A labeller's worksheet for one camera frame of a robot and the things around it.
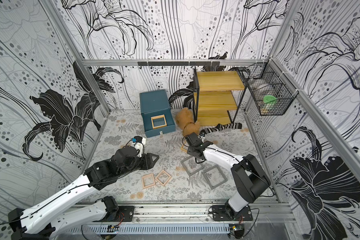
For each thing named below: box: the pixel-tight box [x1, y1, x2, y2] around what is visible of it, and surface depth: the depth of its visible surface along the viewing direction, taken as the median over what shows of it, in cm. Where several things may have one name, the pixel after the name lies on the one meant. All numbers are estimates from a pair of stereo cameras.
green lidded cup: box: [262, 95, 278, 107], surface depth 81 cm
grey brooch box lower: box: [202, 165, 228, 190], surface depth 86 cm
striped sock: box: [200, 123, 243, 137], surface depth 109 cm
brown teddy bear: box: [175, 107, 201, 137], surface depth 101 cm
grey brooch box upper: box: [180, 155, 205, 176], surface depth 90 cm
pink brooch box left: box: [142, 173, 156, 189], surface depth 85 cm
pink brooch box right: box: [155, 170, 172, 186], surface depth 86 cm
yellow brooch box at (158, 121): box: [150, 114, 167, 130], surface depth 94 cm
